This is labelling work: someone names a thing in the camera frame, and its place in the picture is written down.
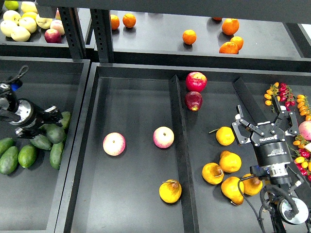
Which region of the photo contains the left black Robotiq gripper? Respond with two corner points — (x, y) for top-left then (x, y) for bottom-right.
(14, 99), (63, 139)

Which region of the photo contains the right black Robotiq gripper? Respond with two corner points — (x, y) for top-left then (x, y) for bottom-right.
(231, 97), (299, 171)

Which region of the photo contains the dark green avocado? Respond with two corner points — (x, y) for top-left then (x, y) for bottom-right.
(43, 124), (65, 144)

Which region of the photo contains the yellow pear with brown top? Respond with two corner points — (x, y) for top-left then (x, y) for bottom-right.
(159, 180), (182, 204)

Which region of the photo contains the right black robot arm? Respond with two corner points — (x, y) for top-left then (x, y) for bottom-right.
(231, 97), (310, 233)

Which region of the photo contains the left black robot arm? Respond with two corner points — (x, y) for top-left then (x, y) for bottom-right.
(0, 65), (63, 139)

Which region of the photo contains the dark avocado centre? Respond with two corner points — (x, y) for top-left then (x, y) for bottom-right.
(30, 134), (52, 150)

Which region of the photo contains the green avocado upper right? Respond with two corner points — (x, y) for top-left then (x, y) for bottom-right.
(60, 111), (71, 130)

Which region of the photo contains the green avocado lower right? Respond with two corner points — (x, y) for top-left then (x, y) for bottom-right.
(50, 142), (64, 170)

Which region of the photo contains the light green avocado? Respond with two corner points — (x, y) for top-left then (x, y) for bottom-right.
(18, 144), (37, 168)

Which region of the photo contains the green avocado far left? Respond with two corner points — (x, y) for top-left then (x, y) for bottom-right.
(0, 137), (15, 156)

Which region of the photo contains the yellow pear with stem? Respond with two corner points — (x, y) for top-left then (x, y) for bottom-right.
(209, 126), (235, 146)

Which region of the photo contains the yellow pear middle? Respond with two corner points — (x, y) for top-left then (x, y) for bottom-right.
(219, 150), (242, 173)

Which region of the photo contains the yellow pear right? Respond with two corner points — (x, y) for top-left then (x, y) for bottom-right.
(242, 177), (263, 196)

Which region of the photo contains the yellow pear curled stem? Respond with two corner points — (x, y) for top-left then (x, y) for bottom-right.
(202, 163), (224, 185)

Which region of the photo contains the yellow pear bottom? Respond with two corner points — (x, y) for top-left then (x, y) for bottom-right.
(221, 176), (244, 205)

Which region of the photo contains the black tray divider right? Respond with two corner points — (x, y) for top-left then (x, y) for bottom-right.
(233, 78), (298, 186)

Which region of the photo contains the red chili pepper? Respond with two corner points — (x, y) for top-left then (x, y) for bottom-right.
(284, 101), (292, 111)

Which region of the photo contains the orange cherry tomato bunch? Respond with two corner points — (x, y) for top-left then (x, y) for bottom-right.
(264, 82), (280, 106)

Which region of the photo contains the red cherry tomato bunch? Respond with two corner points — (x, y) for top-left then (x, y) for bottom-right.
(279, 83), (295, 106)

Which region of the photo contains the pink peach right edge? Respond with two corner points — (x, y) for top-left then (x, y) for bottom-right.
(298, 121), (311, 141)

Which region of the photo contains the mixed cherry tomatoes lower right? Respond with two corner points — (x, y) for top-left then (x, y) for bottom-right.
(290, 134), (311, 182)

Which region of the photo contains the dark red apple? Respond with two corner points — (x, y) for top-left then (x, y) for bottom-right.
(185, 91), (203, 111)

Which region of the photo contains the black left tray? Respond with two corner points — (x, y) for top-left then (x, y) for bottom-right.
(0, 56), (90, 233)

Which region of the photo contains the pink apple left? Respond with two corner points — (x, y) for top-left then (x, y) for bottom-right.
(103, 132), (126, 156)

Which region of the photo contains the pink apple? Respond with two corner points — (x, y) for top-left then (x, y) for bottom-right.
(103, 132), (126, 156)
(153, 126), (174, 149)

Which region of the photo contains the bright red apple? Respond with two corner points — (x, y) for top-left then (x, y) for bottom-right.
(186, 71), (207, 92)

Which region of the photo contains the orange front right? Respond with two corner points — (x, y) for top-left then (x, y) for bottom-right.
(219, 41), (239, 54)

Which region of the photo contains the orange small right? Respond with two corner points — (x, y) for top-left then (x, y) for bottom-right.
(230, 36), (244, 50)

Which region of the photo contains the red apple on shelf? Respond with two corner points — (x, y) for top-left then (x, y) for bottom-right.
(44, 29), (62, 44)

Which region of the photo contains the pale yellow apple front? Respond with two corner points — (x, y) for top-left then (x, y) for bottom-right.
(11, 26), (31, 42)

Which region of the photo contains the pink peach on shelf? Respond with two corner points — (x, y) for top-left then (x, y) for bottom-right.
(50, 19), (65, 36)

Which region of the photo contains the pale yellow apple middle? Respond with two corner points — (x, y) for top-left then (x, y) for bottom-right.
(19, 17), (37, 34)

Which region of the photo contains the pink apple centre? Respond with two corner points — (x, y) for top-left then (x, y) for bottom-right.
(153, 126), (174, 149)

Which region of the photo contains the orange tomato string right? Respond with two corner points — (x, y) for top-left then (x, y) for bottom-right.
(295, 94), (311, 121)

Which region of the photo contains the black shelf post left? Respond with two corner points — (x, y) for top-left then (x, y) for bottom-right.
(58, 7), (86, 59)

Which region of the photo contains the black shelf post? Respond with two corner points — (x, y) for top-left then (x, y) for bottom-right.
(58, 7), (86, 59)
(90, 9), (115, 63)

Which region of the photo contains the black shelf post right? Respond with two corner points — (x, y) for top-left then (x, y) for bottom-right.
(90, 9), (115, 63)

